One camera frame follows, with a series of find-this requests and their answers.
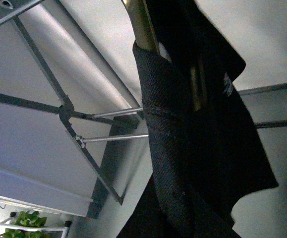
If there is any black shirt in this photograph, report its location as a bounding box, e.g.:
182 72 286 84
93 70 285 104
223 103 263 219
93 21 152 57
118 0 278 238

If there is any grey metal clothes rack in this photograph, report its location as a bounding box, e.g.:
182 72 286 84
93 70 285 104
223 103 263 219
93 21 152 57
0 0 287 206

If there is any green potted plant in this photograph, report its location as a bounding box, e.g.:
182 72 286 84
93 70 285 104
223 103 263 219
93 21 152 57
1 211 51 238

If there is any grey vertical wall pipe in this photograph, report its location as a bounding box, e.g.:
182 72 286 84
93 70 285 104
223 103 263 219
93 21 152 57
20 2 141 110

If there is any white wire shelf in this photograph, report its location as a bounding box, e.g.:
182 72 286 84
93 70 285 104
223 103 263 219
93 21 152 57
0 192 72 238

